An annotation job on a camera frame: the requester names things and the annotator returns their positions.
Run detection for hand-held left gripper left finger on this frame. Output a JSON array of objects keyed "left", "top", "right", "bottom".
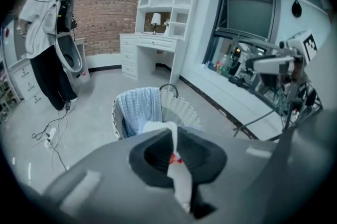
[{"left": 42, "top": 128, "right": 197, "bottom": 224}]

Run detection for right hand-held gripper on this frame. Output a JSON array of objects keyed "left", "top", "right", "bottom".
[{"left": 246, "top": 30, "right": 319, "bottom": 82}]

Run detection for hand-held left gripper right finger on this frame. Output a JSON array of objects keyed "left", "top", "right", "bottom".
[{"left": 175, "top": 126, "right": 284, "bottom": 224}]

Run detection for grey metal drying rack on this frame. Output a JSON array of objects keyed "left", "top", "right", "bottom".
[{"left": 233, "top": 33, "right": 324, "bottom": 139}]

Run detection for cream and blue garment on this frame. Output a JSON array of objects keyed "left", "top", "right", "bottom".
[{"left": 142, "top": 120, "right": 206, "bottom": 215}]

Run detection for light blue checked clothes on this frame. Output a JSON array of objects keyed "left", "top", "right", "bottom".
[{"left": 115, "top": 87, "right": 163, "bottom": 137}]

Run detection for dark framed window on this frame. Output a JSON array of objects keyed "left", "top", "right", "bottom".
[{"left": 202, "top": 0, "right": 281, "bottom": 81}]

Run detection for white woven laundry basket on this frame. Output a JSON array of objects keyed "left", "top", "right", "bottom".
[{"left": 111, "top": 83, "right": 203, "bottom": 141}]

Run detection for white desk with hutch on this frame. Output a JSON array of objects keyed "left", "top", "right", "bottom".
[{"left": 120, "top": 0, "right": 200, "bottom": 81}]

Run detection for white shade table lamp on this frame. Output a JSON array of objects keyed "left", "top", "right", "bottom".
[{"left": 150, "top": 12, "right": 162, "bottom": 35}]

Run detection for white power strip with cable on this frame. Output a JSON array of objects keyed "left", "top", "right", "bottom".
[{"left": 31, "top": 101, "right": 70, "bottom": 172}]

